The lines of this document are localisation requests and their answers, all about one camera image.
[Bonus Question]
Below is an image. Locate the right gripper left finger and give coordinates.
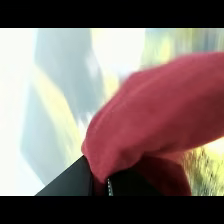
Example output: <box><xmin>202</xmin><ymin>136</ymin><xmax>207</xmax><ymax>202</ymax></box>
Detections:
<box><xmin>35</xmin><ymin>154</ymin><xmax>95</xmax><ymax>197</ymax></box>

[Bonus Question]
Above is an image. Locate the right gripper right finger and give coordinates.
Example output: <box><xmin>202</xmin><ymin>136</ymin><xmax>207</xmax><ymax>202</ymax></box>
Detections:
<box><xmin>105</xmin><ymin>168</ymin><xmax>162</xmax><ymax>197</ymax></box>

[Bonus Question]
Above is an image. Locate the red garment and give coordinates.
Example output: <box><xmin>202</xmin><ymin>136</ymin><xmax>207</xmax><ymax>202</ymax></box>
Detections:
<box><xmin>80</xmin><ymin>51</ymin><xmax>224</xmax><ymax>197</ymax></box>

